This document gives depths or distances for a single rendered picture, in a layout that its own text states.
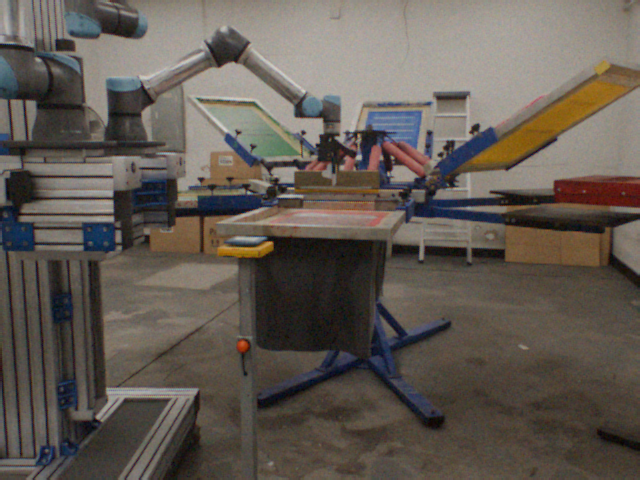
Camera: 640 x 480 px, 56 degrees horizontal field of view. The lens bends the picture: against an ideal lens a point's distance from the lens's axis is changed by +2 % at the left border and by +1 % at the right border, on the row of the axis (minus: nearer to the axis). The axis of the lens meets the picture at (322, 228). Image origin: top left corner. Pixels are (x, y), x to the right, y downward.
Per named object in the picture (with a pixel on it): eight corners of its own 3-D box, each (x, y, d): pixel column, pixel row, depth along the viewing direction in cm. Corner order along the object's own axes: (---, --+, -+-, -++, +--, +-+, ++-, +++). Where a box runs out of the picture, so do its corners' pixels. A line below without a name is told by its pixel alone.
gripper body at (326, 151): (321, 162, 248) (321, 133, 246) (341, 163, 246) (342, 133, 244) (317, 163, 241) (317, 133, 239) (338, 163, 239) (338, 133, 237)
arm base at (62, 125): (20, 140, 161) (17, 102, 160) (48, 140, 176) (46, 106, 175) (77, 140, 161) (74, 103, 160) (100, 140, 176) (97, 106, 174)
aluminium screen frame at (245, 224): (390, 240, 184) (390, 228, 184) (215, 234, 197) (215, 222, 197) (411, 211, 260) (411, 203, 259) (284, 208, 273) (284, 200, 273)
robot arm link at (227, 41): (222, 13, 211) (330, 100, 221) (223, 19, 222) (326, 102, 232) (203, 39, 212) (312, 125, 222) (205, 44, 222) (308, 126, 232)
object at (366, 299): (371, 361, 200) (373, 236, 194) (246, 350, 211) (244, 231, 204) (372, 358, 203) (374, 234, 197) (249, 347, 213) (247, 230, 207)
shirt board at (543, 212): (644, 232, 255) (646, 213, 254) (612, 244, 226) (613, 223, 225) (390, 208, 346) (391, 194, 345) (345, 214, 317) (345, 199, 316)
